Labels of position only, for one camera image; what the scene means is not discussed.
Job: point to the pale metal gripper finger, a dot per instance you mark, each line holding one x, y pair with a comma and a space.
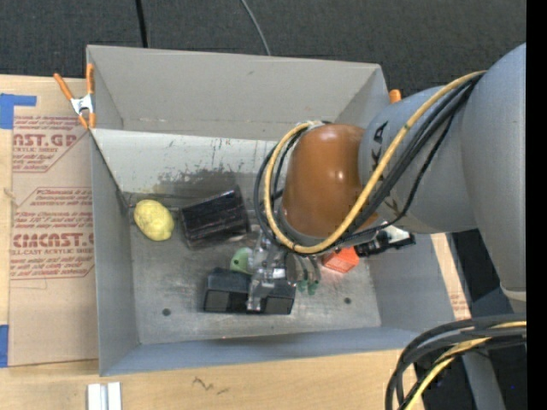
268, 289
254, 299

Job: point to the black box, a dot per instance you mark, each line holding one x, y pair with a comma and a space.
226, 293

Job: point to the pale green toy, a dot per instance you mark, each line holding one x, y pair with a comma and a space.
240, 261

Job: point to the orange box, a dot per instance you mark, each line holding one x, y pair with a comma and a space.
340, 262

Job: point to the dark flat block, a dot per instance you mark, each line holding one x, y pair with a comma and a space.
213, 218

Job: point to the grey metal bin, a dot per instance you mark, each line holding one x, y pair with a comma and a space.
171, 271

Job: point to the yellow lemon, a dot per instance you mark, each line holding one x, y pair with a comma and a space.
154, 220

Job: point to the brown cardboard board, red print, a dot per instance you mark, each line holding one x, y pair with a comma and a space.
47, 229

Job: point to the black cylinder on white bracket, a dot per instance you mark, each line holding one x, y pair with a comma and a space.
378, 242

